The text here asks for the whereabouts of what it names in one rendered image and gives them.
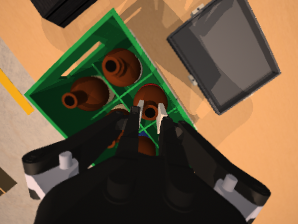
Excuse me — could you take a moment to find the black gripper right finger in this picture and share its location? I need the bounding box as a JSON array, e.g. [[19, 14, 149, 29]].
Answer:
[[156, 103, 271, 224]]

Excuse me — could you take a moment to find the green bottle crate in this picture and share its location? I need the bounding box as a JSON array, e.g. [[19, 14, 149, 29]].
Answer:
[[45, 31, 196, 156]]

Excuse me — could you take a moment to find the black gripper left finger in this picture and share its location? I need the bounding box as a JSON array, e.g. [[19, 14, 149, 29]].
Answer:
[[22, 100, 144, 200]]

